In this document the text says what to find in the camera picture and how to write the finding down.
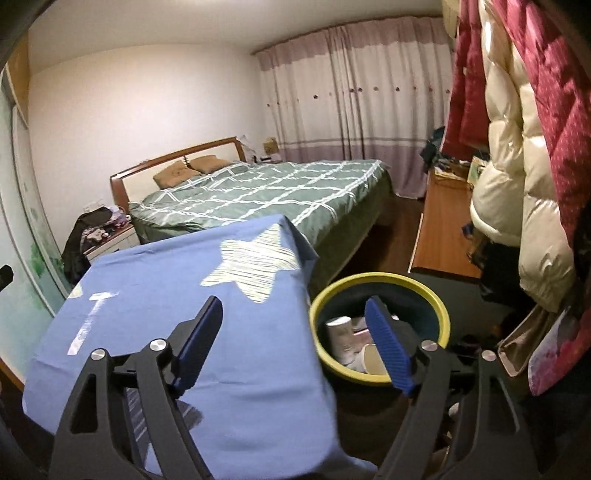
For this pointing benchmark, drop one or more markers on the brown pillow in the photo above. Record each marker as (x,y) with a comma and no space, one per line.
(175,174)
(210,164)

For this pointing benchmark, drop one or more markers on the wooden side desk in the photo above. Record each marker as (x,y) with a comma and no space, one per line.
(443,230)

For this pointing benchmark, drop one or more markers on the pink print paper cup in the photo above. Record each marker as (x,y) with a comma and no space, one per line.
(339,341)

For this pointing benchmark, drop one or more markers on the plain red jacket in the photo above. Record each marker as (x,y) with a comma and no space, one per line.
(466,83)

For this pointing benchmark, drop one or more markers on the cream puffer jacket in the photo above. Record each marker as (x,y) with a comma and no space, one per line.
(521,198)

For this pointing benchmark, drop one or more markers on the pink and white curtain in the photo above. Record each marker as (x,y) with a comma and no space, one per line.
(360,101)

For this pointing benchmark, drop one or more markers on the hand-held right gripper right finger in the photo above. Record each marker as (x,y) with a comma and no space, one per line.
(388,346)

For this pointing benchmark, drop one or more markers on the brown tissue box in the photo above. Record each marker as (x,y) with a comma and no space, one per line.
(271,146)

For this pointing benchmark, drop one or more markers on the sliding wardrobe door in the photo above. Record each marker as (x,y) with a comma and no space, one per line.
(27,277)

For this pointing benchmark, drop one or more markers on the colourful clothes pile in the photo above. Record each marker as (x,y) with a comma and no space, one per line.
(438,150)

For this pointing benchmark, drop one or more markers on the plain white paper cup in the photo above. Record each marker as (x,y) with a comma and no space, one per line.
(374,362)

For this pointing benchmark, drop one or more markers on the green checked duvet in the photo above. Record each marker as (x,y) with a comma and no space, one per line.
(258,194)

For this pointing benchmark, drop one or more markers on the yellow rimmed trash bin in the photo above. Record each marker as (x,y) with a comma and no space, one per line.
(378,277)

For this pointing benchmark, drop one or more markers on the wooden bed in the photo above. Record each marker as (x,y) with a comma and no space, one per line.
(360,221)

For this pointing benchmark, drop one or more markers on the blue star print tablecloth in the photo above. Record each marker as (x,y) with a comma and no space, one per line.
(161,277)

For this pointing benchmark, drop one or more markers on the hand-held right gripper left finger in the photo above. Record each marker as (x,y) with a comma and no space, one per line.
(198,346)

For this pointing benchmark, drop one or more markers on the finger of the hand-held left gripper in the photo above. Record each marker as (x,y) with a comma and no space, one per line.
(5,275)

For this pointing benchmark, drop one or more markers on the white nightstand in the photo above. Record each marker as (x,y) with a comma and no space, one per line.
(113,244)

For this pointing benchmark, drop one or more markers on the red dotted quilted jacket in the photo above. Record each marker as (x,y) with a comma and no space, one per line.
(563,138)

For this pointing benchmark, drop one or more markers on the beige bag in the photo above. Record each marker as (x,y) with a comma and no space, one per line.
(526,341)

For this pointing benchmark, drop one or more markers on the cream air conditioner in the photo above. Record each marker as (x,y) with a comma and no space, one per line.
(450,16)

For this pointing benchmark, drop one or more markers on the pink floral bag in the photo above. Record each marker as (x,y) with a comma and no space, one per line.
(558,360)

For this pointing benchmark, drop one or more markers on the dark clothes pile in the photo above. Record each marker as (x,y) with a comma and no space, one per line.
(76,244)

